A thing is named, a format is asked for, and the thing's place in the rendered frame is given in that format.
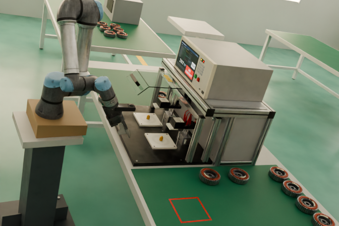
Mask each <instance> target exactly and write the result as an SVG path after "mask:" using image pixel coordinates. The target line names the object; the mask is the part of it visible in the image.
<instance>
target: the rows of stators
mask: <svg viewBox="0 0 339 226"><path fill-rule="evenodd" d="M268 174H269V176H270V177H271V178H272V179H274V180H275V181H278V182H283V184H282V186H281V189H282V190H283V191H284V192H285V193H286V194H288V195H289V196H291V197H295V198H297V200H296V206H297V207H298V208H299V209H300V210H301V211H303V212H305V213H307V214H313V217H312V219H311V222H312V224H313V225H314V226H336V225H335V223H334V221H333V219H332V218H330V217H329V216H328V215H326V214H323V213H319V212H318V213H316V212H317V210H318V204H317V203H316V202H315V201H314V200H313V199H311V198H309V197H306V196H301V195H302V193H303V189H302V187H301V186H300V185H299V184H297V183H295V182H293V181H287V180H288V178H289V174H288V172H286V171H285V170H284V169H282V168H280V167H277V166H273V167H271V168H270V170H269V172H268Z"/></svg>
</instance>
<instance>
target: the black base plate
mask: <svg viewBox="0 0 339 226"><path fill-rule="evenodd" d="M135 107H136V110H135V111H123V112H122V114H123V116H124V119H125V123H126V125H127V127H128V130H129V132H130V138H129V137H128V135H127V134H122V135H119V137H120V139H121V141H122V143H123V145H124V147H125V150H126V152H127V154H128V156H129V158H130V160H131V163H132V165H133V166H166V165H204V164H212V160H211V159H210V158H209V159H208V162H202V160H201V157H202V154H203V151H204V149H203V148H202V147H201V145H200V144H199V143H198V144H197V147H196V150H195V153H194V157H193V160H192V162H186V160H185V158H186V155H187V151H188V148H189V145H181V144H180V143H179V142H178V144H177V149H152V147H151V146H150V144H149V142H148V140H147V139H146V137H145V133H168V134H169V136H170V137H171V139H172V140H173V142H174V143H175V145H176V143H177V136H178V132H179V131H183V129H178V130H170V129H169V128H168V127H167V125H166V122H165V120H163V124H162V125H163V126H162V127H140V126H139V124H138V122H137V121H136V119H135V117H134V115H133V113H134V112H137V113H153V114H156V116H157V117H158V119H159V120H160V122H161V123H162V119H163V115H164V112H165V111H169V108H164V109H156V108H154V107H151V106H146V105H135ZM188 134H189V136H190V137H191V138H192V135H193V134H192V133H191V132H190V131H189V132H188ZM190 142H191V140H190Z"/></svg>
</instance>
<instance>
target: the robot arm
mask: <svg viewBox="0 0 339 226"><path fill-rule="evenodd" d="M102 18H103V7H102V4H101V2H100V1H98V0H63V1H62V2H61V4H60V6H59V8H58V11H57V15H56V20H57V23H58V24H59V26H60V35H61V46H62V56H63V66H64V73H63V72H57V71H55V72H50V73H48V74H47V75H46V76H45V79H44V82H43V89H42V94H41V99H40V100H39V102H38V104H37V105H36V107H35V113H36V114H37V115H38V116H40V117H42V118H44V119H48V120H57V119H60V118H61V117H62V116H63V114H64V108H63V98H64V97H69V96H83V95H87V94H89V93H90V92H91V91H94V92H96V93H98V94H99V95H100V97H101V99H102V102H103V104H104V106H102V108H103V110H104V112H105V114H106V119H107V120H108V122H109V124H110V126H111V127H113V126H117V125H118V124H119V123H120V124H119V127H120V129H119V130H118V134H119V135H122V134H127V135H128V137H129V138H130V132H129V130H128V127H127V125H126V123H125V119H124V116H123V114H122V112H123V111H135V110H136V107H135V105H134V104H132V103H118V99H117V97H116V94H115V92H114V90H113V87H112V85H111V82H110V80H109V78H108V77H107V76H101V77H97V76H94V75H90V73H89V72H88V65H89V58H90V51H91V44H92V37H93V30H94V28H95V27H96V26H97V22H99V21H101V19H102ZM75 24H77V34H76V32H75ZM122 124H123V125H122Z"/></svg>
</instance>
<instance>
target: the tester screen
mask: <svg viewBox="0 0 339 226"><path fill-rule="evenodd" d="M198 57H199V56H198V55H197V54H195V53H194V52H193V51H192V50H191V49H190V48H189V47H188V46H187V45H186V44H185V43H184V42H182V43H181V47H180V51H179V55H178V59H177V61H178V62H179V63H180V58H181V59H182V60H183V61H184V64H183V65H182V64H181V63H180V64H181V65H182V66H183V67H184V68H185V69H186V65H187V66H188V67H189V68H190V69H191V70H192V71H193V72H194V71H195V70H194V69H193V68H192V67H191V66H190V65H189V64H188V63H187V62H188V59H190V60H191V61H192V62H193V63H194V64H195V65H196V64H197V60H198ZM176 65H177V66H178V67H179V68H180V69H181V70H182V71H183V69H182V68H181V67H180V66H179V65H178V64H177V63H176ZM185 69H184V71H183V72H184V73H185ZM185 75H186V73H185ZM186 76H187V75H186ZM187 77H188V76H187ZM188 78H189V77H188ZM189 79H190V78H189ZM190 80H191V81H192V79H190Z"/></svg>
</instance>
